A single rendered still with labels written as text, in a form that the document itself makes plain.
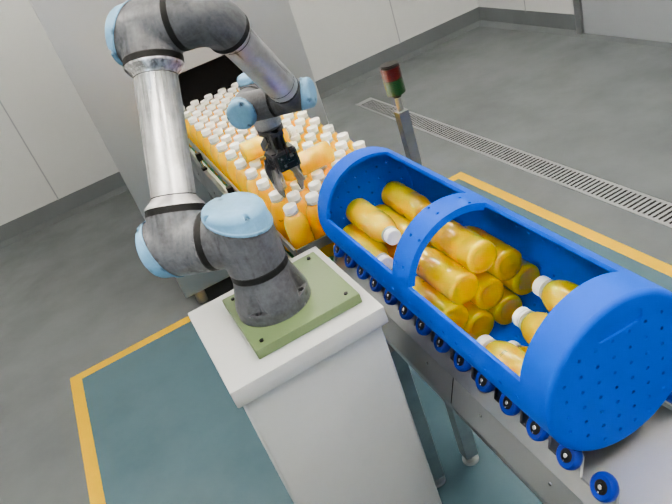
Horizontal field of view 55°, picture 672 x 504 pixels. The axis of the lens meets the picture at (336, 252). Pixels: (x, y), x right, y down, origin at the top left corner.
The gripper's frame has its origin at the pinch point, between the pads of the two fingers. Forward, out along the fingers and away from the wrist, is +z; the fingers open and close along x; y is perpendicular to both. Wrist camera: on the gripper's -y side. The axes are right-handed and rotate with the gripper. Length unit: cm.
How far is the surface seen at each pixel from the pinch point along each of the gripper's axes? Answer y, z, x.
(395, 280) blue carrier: 65, -1, -1
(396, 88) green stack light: -17, -8, 48
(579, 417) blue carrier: 111, 4, 4
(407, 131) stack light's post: -18, 8, 48
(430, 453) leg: 28, 94, 6
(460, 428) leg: 28, 92, 18
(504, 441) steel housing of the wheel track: 93, 23, 0
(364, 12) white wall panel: -407, 57, 217
